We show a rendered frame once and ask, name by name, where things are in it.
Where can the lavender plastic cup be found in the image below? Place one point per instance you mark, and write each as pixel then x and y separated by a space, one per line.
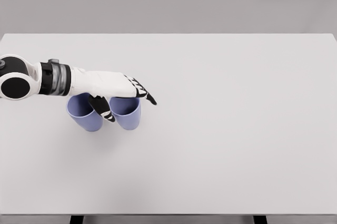
pixel 87 118
pixel 127 117

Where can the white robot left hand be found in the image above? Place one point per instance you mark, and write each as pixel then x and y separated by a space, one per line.
pixel 113 84

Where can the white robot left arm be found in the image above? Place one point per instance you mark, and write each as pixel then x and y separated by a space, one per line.
pixel 31 79

